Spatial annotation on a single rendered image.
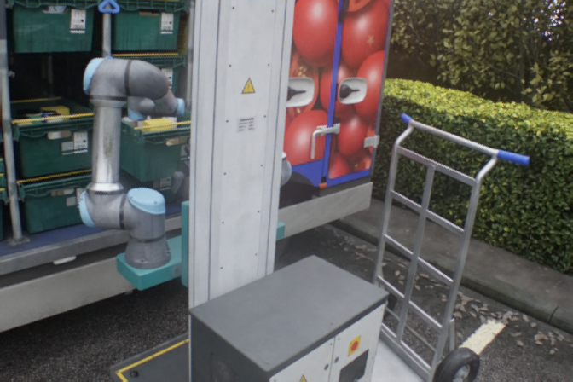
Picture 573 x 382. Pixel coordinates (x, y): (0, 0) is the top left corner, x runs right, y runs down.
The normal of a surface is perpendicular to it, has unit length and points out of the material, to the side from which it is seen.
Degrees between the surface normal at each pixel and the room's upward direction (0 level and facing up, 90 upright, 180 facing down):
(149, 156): 98
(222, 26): 90
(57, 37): 91
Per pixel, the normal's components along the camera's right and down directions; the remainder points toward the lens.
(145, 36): 0.69, 0.27
